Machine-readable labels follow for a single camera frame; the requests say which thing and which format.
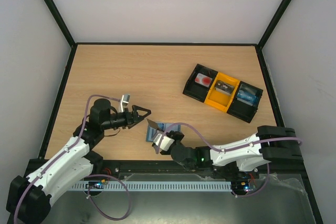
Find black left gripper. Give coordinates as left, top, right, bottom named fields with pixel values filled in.
left=102, top=105, right=151, bottom=131

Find blue cards stack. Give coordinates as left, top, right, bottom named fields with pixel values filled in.
left=236, top=84, right=257, bottom=106

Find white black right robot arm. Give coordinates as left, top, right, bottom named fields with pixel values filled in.
left=160, top=123, right=303, bottom=178

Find black plastic bin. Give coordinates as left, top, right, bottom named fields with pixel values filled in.
left=183, top=64, right=218, bottom=102

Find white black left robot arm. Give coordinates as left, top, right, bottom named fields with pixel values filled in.
left=6, top=94, right=151, bottom=223

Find black bin with blue cards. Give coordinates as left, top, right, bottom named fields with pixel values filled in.
left=227, top=81, right=263, bottom=123

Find yellow plastic bin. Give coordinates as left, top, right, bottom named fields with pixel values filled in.
left=204, top=72, right=240, bottom=113

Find white card red circles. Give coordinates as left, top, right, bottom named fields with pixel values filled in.
left=194, top=73, right=213, bottom=87

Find teal leather card holder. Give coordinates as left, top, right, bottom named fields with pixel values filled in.
left=145, top=122, right=182, bottom=143

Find black vip card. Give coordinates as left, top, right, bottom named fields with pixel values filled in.
left=147, top=119, right=162, bottom=131

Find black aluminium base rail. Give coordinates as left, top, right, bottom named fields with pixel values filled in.
left=89, top=158, right=307, bottom=180

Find white slotted cable duct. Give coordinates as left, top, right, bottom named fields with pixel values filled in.
left=69, top=181, right=232, bottom=192

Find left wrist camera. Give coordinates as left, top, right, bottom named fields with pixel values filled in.
left=118, top=94, right=130, bottom=113

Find dark card in yellow bin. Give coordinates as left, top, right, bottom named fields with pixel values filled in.
left=215, top=80, right=235, bottom=95

